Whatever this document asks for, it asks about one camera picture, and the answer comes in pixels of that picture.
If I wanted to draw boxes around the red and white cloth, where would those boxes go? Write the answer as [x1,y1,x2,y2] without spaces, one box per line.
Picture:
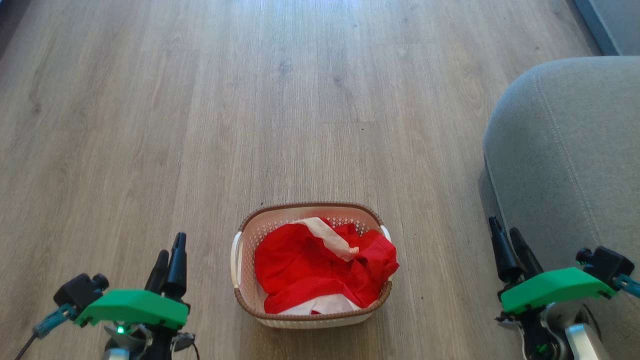
[253,216,400,316]

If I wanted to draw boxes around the black cable with teal plug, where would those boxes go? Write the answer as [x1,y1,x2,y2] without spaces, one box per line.
[14,303,77,360]
[614,273,640,300]

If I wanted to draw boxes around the cream laundry basket brown rim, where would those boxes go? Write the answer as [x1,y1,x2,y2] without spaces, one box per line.
[230,201,394,329]

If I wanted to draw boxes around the grey fabric sofa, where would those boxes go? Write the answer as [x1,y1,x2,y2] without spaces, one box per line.
[482,56,640,360]

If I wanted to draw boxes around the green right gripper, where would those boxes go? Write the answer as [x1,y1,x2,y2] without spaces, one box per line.
[488,215,617,360]

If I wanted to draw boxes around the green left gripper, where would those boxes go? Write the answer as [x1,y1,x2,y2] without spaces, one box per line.
[74,232,197,360]

